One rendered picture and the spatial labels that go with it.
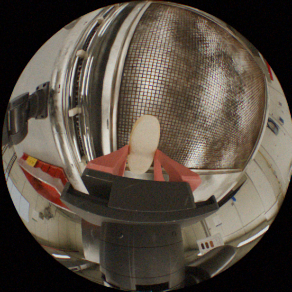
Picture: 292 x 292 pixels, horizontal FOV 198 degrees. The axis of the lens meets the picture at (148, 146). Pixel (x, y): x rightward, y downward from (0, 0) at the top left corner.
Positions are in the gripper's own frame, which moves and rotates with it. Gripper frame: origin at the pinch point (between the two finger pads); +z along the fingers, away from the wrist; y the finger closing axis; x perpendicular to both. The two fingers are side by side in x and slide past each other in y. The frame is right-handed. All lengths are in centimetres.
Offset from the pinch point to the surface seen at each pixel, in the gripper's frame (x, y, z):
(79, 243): 708, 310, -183
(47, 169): 19.5, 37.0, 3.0
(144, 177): 11.0, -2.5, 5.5
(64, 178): 24.3, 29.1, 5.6
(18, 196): 223, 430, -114
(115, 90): -7.1, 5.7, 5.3
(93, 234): 63, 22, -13
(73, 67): -13.4, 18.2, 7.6
